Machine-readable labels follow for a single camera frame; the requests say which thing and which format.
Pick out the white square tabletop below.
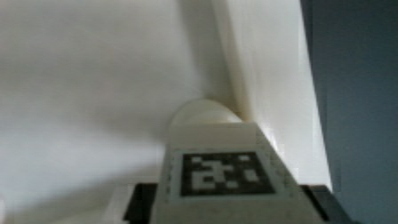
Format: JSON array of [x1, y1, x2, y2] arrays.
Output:
[[0, 0, 330, 224]]

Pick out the white table leg with tag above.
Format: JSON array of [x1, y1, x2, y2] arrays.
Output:
[[148, 99, 328, 224]]

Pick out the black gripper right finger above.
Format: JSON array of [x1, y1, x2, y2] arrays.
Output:
[[299, 185, 358, 224]]

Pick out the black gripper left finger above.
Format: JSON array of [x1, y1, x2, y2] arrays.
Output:
[[122, 183, 157, 224]]

